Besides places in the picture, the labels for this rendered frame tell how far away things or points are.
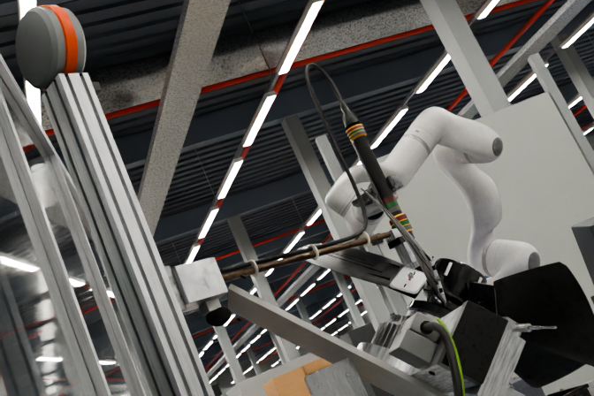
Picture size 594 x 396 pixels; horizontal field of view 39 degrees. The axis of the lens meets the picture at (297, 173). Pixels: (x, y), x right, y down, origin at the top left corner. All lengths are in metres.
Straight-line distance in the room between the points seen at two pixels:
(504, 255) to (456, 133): 0.43
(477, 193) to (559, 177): 1.65
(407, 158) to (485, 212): 0.38
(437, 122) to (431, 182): 1.61
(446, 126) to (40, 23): 1.22
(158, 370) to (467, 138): 1.28
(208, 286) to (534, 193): 2.75
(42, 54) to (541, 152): 2.96
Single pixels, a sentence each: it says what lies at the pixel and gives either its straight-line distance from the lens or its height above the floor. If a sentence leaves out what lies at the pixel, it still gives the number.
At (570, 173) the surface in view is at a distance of 4.18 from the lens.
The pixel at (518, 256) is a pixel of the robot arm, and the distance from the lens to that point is 2.59.
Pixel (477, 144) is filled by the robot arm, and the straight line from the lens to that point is 2.42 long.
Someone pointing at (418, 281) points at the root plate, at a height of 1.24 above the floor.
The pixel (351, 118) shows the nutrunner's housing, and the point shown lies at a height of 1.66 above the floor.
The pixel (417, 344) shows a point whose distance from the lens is 1.50.
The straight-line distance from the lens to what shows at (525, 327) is 1.55.
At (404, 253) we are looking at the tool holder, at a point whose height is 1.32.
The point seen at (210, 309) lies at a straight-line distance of 1.53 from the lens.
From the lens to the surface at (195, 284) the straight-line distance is 1.50.
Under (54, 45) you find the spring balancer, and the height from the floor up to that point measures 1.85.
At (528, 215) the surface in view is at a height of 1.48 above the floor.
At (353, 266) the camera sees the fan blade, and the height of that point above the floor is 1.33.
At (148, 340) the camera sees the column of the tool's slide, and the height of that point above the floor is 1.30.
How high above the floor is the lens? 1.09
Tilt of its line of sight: 15 degrees up
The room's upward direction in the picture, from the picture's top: 24 degrees counter-clockwise
